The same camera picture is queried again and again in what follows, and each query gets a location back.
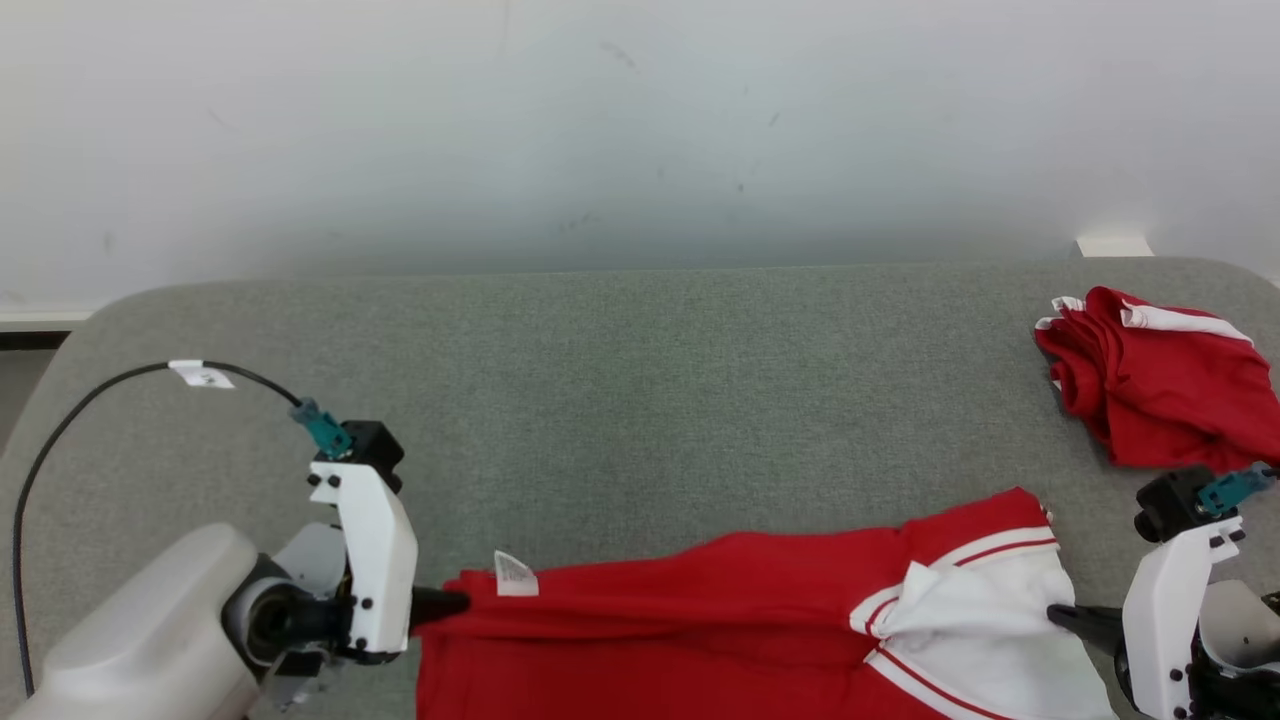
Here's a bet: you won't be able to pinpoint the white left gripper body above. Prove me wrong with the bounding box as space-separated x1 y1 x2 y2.
308 461 420 664

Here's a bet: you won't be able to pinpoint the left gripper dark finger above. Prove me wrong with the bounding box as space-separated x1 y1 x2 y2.
409 587 472 634

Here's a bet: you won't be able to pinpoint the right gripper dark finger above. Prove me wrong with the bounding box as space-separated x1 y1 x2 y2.
1046 604 1127 652

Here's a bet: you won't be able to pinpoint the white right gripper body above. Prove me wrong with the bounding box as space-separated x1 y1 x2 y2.
1117 514 1247 720

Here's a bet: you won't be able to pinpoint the red shorts with white stripe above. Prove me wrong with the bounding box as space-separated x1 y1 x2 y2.
1033 286 1280 476

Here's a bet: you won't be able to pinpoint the red and white shirt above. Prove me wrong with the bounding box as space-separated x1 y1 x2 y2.
415 487 1123 720

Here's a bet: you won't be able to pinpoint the grey fabric sofa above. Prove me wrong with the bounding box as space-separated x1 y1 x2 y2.
0 258 1280 720

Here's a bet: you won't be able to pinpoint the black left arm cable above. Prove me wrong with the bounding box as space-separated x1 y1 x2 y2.
12 360 353 701

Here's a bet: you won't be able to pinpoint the small white wall box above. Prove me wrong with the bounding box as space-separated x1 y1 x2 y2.
1075 235 1154 259

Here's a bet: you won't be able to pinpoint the white wall baseboard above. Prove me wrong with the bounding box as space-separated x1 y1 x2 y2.
0 305 96 351

